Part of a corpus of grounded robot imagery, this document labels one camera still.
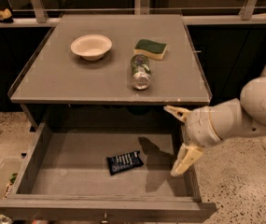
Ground green yellow sponge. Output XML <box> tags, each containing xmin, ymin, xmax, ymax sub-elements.
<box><xmin>133</xmin><ymin>39</ymin><xmax>167</xmax><ymax>60</ymax></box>

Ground small yellow black object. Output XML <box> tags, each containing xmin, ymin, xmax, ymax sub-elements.
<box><xmin>0</xmin><ymin>8</ymin><xmax>13</xmax><ymax>23</ymax></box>

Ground grey cabinet counter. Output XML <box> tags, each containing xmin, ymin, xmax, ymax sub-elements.
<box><xmin>8</xmin><ymin>14</ymin><xmax>212</xmax><ymax>128</ymax></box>

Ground metal drawer handle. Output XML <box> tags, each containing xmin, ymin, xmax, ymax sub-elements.
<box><xmin>100</xmin><ymin>212</ymin><xmax>109</xmax><ymax>224</ymax></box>

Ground snack packets in bin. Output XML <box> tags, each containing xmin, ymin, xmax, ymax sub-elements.
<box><xmin>3</xmin><ymin>173</ymin><xmax>18</xmax><ymax>200</ymax></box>

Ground dark blue rxbar wrapper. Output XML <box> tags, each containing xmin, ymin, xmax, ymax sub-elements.
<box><xmin>106</xmin><ymin>150</ymin><xmax>144</xmax><ymax>175</ymax></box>

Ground white paper bowl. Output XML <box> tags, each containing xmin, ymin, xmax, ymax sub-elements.
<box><xmin>71</xmin><ymin>35</ymin><xmax>112</xmax><ymax>62</ymax></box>

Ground open grey top drawer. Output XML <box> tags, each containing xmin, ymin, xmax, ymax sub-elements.
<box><xmin>0</xmin><ymin>123</ymin><xmax>217</xmax><ymax>223</ymax></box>

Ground metal railing frame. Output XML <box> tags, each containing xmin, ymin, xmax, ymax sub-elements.
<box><xmin>0</xmin><ymin>0</ymin><xmax>266</xmax><ymax>27</ymax></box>

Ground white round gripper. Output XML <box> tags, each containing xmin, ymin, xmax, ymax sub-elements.
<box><xmin>163</xmin><ymin>105</ymin><xmax>221</xmax><ymax>176</ymax></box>

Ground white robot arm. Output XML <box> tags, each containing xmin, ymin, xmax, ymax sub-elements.
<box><xmin>164</xmin><ymin>65</ymin><xmax>266</xmax><ymax>176</ymax></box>

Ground clear plastic bottle green label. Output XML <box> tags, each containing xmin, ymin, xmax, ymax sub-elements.
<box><xmin>131</xmin><ymin>54</ymin><xmax>151</xmax><ymax>90</ymax></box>

